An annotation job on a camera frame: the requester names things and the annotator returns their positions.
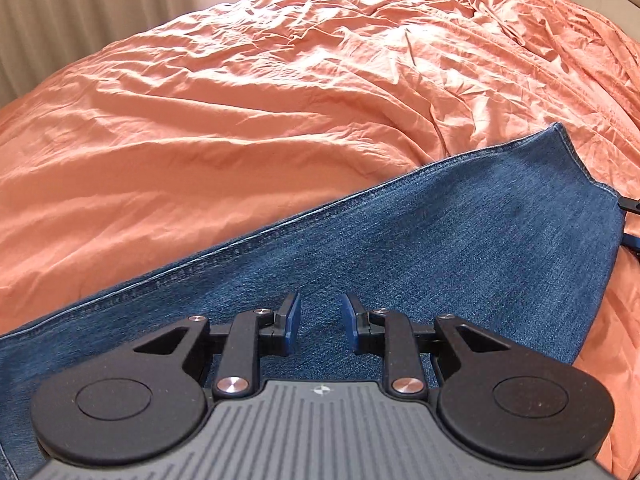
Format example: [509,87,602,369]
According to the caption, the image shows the wide beige curtain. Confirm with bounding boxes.
[0,0,199,109]

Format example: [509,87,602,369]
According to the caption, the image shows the orange bed cover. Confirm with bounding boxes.
[0,0,640,479]

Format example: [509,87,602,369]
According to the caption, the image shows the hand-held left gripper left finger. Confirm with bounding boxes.
[134,292,302,402]

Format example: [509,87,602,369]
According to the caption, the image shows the blue denim pants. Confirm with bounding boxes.
[0,122,627,480]

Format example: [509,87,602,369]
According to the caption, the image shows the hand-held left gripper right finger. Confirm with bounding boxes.
[340,292,511,402]

